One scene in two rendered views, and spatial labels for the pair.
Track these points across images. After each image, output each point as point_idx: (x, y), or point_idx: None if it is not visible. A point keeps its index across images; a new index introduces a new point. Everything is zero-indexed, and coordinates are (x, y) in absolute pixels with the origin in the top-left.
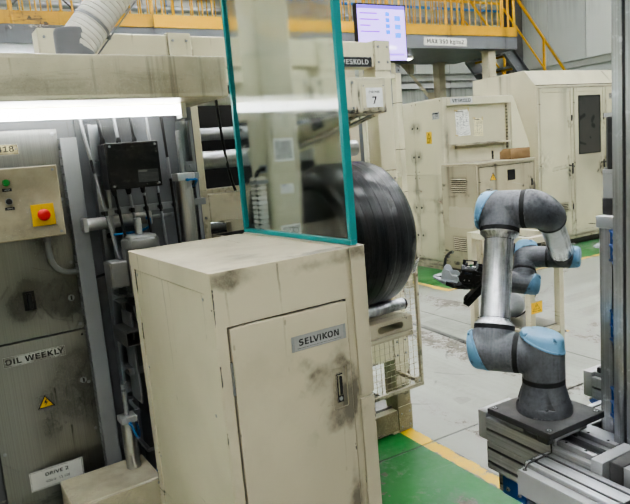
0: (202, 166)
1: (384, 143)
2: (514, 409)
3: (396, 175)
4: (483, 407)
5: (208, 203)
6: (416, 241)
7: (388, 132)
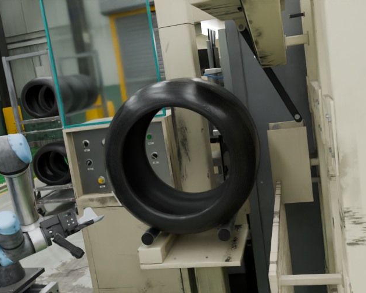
0: (305, 52)
1: (323, 30)
2: (26, 272)
3: (330, 114)
4: (54, 283)
5: (308, 89)
6: (109, 174)
7: (322, 2)
